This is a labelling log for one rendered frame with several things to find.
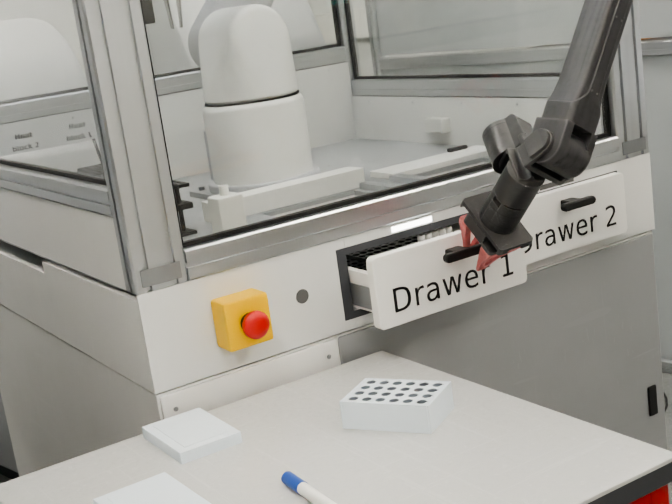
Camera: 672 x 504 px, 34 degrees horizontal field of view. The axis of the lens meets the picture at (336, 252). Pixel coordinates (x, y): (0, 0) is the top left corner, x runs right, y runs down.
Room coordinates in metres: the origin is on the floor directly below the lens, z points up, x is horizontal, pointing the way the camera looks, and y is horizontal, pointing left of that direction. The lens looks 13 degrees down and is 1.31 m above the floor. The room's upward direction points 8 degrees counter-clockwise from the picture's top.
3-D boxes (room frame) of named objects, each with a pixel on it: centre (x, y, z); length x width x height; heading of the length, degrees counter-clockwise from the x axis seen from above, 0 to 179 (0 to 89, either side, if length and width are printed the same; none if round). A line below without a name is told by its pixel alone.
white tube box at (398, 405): (1.33, -0.05, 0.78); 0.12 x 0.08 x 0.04; 62
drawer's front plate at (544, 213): (1.84, -0.40, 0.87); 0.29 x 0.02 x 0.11; 121
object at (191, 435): (1.35, 0.22, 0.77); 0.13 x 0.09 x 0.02; 30
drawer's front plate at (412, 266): (1.61, -0.17, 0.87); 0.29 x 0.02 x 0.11; 121
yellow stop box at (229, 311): (1.49, 0.14, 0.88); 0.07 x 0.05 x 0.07; 121
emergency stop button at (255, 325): (1.46, 0.13, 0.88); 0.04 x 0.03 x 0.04; 121
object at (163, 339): (2.11, 0.09, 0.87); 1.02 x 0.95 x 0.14; 121
